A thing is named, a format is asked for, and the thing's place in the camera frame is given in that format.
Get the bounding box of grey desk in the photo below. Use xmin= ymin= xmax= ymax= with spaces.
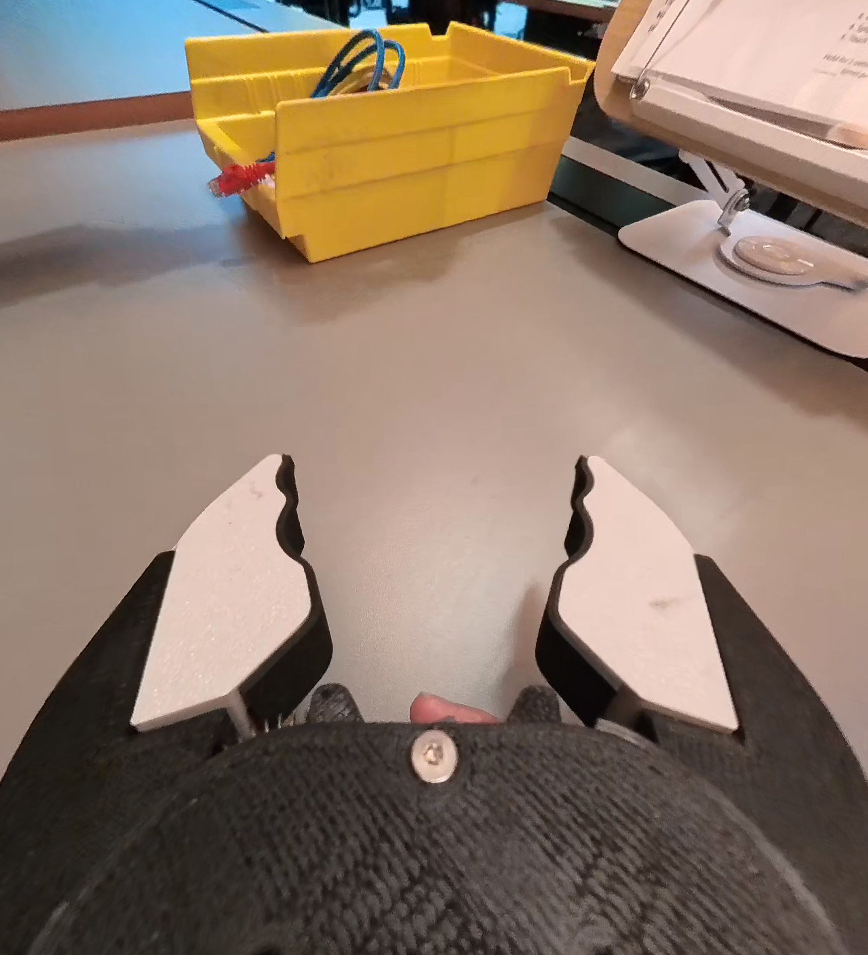
xmin=0 ymin=115 xmax=868 ymax=874

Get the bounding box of printed instruction sheet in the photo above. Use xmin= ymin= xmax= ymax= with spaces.
xmin=611 ymin=0 xmax=868 ymax=146

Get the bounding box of blue network cable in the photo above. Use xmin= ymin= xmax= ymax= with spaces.
xmin=309 ymin=28 xmax=407 ymax=98

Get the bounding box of grey table with wooden edge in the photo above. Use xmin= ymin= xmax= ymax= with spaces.
xmin=0 ymin=0 xmax=346 ymax=148

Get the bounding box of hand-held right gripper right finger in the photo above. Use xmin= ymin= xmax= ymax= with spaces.
xmin=534 ymin=454 xmax=741 ymax=736

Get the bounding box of person's right hand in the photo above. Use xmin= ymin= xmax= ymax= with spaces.
xmin=408 ymin=691 xmax=502 ymax=726

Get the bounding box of yellow storage bin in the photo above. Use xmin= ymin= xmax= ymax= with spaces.
xmin=184 ymin=21 xmax=598 ymax=264

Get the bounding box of wooden document stand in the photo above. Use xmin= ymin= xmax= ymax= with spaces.
xmin=594 ymin=0 xmax=868 ymax=359

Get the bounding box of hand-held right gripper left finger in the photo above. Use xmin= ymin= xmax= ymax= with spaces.
xmin=128 ymin=452 xmax=334 ymax=740

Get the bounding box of red network cable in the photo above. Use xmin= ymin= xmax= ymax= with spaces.
xmin=206 ymin=160 xmax=277 ymax=198

